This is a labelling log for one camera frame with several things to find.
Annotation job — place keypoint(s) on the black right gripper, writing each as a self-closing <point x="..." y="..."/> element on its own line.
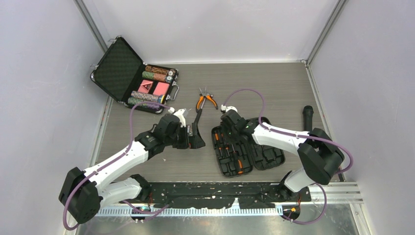
<point x="224" y="127"/>

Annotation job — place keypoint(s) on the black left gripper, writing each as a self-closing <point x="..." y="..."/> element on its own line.
<point x="195" y="140"/>

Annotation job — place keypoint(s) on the black plastic tool case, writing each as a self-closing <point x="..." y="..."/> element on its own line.
<point x="261" y="157"/>

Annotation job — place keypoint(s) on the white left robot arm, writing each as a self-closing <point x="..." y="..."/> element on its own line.
<point x="85" y="192"/>

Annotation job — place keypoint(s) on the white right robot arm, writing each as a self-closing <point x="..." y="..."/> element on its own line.
<point x="320" y="157"/>

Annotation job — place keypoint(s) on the red playing card deck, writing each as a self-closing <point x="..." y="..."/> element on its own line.
<point x="161" y="88"/>

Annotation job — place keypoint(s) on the black cylinder flashlight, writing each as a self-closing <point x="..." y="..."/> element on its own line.
<point x="307" y="115"/>

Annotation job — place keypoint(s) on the black aluminium poker chip case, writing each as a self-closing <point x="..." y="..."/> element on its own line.
<point x="120" y="72"/>

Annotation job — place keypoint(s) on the black handled hammer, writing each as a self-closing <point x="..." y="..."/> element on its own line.
<point x="199" y="107"/>

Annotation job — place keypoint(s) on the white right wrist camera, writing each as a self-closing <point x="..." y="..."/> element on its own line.
<point x="225" y="108"/>

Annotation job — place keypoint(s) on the orange handled pliers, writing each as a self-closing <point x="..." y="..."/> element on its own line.
<point x="205" y="95"/>

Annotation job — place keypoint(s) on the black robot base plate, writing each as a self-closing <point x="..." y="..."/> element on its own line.
<point x="218" y="195"/>

